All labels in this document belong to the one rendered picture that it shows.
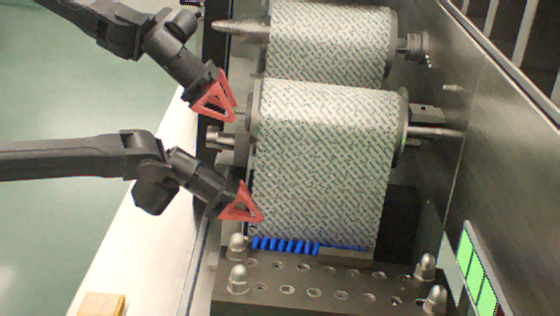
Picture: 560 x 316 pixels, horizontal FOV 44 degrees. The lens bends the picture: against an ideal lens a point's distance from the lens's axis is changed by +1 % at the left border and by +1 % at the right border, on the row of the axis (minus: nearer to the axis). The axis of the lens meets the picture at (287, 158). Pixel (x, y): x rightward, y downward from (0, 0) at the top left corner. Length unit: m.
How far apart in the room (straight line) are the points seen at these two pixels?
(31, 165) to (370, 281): 0.58
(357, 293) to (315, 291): 0.07
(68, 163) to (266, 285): 0.37
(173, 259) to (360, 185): 0.43
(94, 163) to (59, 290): 1.79
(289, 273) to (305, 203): 0.13
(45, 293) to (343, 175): 1.87
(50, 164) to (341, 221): 0.51
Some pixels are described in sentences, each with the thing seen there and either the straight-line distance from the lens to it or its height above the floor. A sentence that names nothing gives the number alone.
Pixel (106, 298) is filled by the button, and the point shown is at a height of 0.92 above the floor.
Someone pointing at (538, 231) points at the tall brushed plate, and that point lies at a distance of 0.80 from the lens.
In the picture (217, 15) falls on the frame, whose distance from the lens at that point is 1.45.
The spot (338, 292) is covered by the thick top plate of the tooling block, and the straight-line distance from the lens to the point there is 1.15.
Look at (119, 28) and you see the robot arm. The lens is 1.23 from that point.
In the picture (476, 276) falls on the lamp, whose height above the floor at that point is 1.19.
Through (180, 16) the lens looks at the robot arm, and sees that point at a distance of 1.28.
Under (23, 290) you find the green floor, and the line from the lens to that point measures 2.91.
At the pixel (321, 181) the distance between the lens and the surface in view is 1.20.
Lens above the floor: 1.68
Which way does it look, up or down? 24 degrees down
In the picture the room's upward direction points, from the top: 7 degrees clockwise
